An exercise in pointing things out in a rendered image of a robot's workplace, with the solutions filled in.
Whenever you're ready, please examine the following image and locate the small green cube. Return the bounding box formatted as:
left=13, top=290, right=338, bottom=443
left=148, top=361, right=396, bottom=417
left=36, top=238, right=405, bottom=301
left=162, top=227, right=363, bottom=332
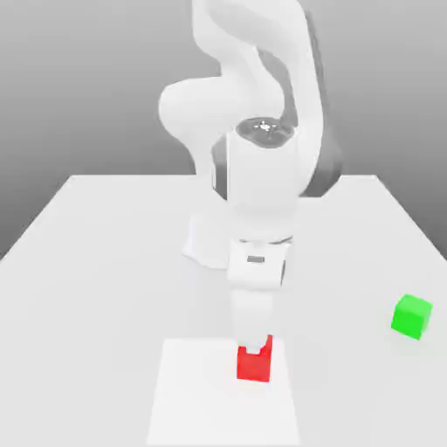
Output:
left=390, top=293, right=435, bottom=341

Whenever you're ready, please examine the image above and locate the small red cube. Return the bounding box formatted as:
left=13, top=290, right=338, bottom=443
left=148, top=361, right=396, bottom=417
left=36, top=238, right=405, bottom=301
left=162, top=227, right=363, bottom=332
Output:
left=236, top=334, right=274, bottom=383

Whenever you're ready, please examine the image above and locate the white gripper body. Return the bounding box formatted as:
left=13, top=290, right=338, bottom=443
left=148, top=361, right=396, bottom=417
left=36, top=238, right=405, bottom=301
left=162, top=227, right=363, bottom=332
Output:
left=230, top=288, right=274, bottom=347

